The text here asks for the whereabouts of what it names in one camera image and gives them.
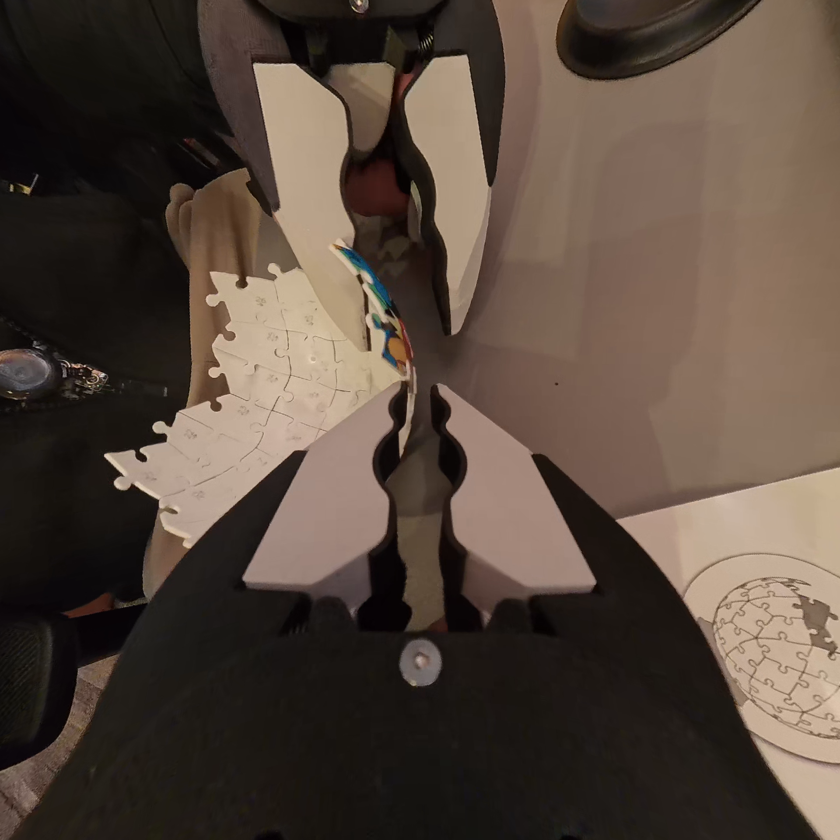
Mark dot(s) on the black mesh office chair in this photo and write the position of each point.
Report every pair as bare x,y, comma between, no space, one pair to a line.
33,682

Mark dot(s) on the partly built white puzzle ball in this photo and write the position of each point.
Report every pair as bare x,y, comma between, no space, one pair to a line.
275,394

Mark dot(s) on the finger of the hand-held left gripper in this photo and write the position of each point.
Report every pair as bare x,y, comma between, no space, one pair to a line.
459,164
302,131

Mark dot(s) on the person's left hand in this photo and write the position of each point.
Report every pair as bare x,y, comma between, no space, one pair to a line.
374,187

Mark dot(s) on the folded paper instruction leaflet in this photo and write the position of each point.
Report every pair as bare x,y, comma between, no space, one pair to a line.
722,525

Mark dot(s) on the black round ball stand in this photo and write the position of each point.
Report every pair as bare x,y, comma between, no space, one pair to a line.
656,39

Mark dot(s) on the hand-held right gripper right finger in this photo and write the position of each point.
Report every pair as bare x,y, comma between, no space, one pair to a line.
518,525

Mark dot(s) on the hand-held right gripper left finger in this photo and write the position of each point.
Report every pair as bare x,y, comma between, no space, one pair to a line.
315,525

